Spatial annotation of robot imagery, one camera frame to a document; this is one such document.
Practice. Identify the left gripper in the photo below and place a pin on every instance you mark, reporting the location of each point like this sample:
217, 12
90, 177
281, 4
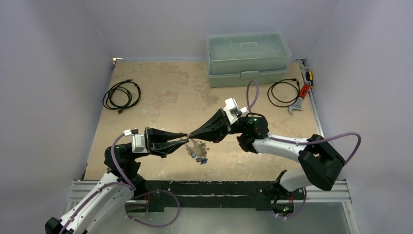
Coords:
156, 141

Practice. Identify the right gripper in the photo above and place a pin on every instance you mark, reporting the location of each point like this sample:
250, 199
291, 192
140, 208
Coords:
225, 122

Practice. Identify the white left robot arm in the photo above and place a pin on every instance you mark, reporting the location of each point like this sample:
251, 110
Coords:
121, 182

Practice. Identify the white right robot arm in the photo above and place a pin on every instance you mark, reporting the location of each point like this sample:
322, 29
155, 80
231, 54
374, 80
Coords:
320, 163

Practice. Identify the green plastic toolbox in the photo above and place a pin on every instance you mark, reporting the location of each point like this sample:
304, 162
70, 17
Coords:
236, 59

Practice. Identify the yellow black tool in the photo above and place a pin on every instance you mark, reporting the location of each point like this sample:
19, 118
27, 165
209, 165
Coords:
306, 73

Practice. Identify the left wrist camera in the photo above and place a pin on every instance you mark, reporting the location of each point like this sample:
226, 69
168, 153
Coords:
138, 141

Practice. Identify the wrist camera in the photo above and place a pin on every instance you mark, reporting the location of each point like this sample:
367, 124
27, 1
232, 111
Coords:
138, 141
232, 110

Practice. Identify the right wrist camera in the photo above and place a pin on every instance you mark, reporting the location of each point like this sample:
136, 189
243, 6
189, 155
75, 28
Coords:
232, 110

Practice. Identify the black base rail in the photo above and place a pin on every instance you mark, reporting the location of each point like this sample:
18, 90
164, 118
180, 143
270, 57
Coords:
258, 195

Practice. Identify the red handled adjustable wrench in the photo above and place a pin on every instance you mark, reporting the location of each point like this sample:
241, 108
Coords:
302, 94

